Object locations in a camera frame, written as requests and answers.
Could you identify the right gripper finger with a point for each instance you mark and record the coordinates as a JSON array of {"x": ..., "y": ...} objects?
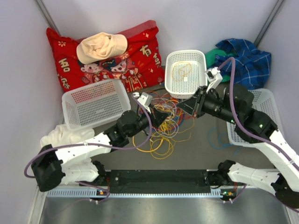
[
  {"x": 200, "y": 93},
  {"x": 189, "y": 106}
]

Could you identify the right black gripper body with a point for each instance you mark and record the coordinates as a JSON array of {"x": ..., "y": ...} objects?
[{"x": 213, "y": 106}]

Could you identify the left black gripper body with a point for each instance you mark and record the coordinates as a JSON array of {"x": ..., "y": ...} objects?
[{"x": 143, "y": 121}]

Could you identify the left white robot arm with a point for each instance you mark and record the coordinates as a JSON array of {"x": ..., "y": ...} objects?
[{"x": 63, "y": 165}]

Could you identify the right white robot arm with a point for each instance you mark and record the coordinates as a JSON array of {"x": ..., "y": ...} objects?
[{"x": 258, "y": 129}]

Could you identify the centre white perforated basket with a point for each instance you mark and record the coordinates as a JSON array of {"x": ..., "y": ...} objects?
[{"x": 184, "y": 73}]

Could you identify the white perforated basket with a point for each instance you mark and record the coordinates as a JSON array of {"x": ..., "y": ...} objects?
[
  {"x": 184, "y": 73},
  {"x": 95, "y": 104},
  {"x": 263, "y": 101}
]

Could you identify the green cloth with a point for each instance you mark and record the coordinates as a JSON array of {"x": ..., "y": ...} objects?
[{"x": 212, "y": 61}]

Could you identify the left white perforated basket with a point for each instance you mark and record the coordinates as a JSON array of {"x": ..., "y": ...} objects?
[{"x": 95, "y": 104}]

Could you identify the right white perforated basket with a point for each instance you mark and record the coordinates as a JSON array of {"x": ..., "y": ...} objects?
[{"x": 263, "y": 101}]

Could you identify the red printed pillow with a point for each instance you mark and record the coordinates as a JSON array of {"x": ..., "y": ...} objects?
[{"x": 138, "y": 67}]

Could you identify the blue plaid shirt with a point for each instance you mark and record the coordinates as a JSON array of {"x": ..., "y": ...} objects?
[{"x": 252, "y": 66}]

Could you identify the white crumpled cloth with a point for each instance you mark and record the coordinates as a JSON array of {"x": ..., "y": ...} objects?
[{"x": 61, "y": 135}]

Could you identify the beige cap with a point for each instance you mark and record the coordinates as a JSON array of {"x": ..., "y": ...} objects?
[{"x": 101, "y": 46}]

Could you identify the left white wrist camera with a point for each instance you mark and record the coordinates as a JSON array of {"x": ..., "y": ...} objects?
[{"x": 144, "y": 99}]

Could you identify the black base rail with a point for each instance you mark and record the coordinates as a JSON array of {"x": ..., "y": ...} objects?
[{"x": 157, "y": 181}]

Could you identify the grey slotted cable duct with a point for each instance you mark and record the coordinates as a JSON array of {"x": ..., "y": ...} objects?
[{"x": 84, "y": 192}]

